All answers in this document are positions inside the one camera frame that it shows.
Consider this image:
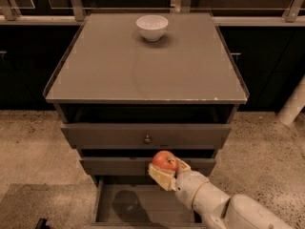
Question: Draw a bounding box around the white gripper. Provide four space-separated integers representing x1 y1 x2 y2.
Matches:
149 158 209 209

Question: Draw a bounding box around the red apple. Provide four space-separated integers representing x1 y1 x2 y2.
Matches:
152 151 178 172

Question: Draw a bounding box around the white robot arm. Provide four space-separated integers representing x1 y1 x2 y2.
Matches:
149 158 294 229

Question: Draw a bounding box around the top drawer brass knob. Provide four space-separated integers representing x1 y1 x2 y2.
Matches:
144 135 152 144

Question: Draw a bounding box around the bottom grey drawer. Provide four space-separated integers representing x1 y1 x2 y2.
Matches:
91 177 206 229

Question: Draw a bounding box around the grey drawer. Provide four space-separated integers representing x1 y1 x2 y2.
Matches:
61 123 231 150
91 177 206 229
80 157 216 176

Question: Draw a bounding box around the middle grey drawer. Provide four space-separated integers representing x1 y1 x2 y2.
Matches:
80 157 216 176

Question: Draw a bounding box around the grey drawer cabinet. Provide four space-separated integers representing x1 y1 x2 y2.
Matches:
42 12 251 229

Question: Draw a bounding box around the top grey drawer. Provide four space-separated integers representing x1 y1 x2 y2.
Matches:
61 123 231 150

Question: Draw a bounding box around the white pole leg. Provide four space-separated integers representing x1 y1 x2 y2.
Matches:
277 75 305 125

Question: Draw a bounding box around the black object on floor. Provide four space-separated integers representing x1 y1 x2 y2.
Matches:
35 219 50 229

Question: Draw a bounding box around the white ceramic bowl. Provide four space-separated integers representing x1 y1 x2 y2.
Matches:
136 15 169 42

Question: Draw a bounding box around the metal railing frame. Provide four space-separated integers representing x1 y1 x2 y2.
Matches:
0 0 305 27

